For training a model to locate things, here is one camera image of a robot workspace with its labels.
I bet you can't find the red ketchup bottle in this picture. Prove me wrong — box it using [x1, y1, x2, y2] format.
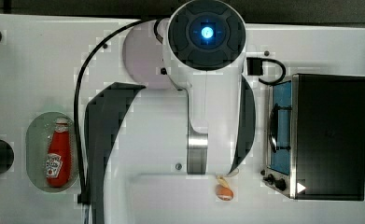
[45, 118, 72, 188]

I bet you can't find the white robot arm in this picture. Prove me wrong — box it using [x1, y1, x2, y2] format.
[84, 0, 256, 224]

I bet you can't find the green oval strainer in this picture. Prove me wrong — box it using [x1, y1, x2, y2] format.
[25, 112, 78, 192]

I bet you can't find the grey round plate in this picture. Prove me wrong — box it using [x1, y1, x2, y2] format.
[122, 21, 173, 90]

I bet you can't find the peeled banana toy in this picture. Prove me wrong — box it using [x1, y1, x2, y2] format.
[216, 168, 239, 189]

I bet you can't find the orange white toy food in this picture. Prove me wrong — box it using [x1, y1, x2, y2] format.
[216, 185, 234, 201]

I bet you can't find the black toaster oven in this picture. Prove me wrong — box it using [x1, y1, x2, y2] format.
[261, 74, 365, 201]

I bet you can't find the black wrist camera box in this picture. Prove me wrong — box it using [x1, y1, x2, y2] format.
[246, 57, 263, 76]

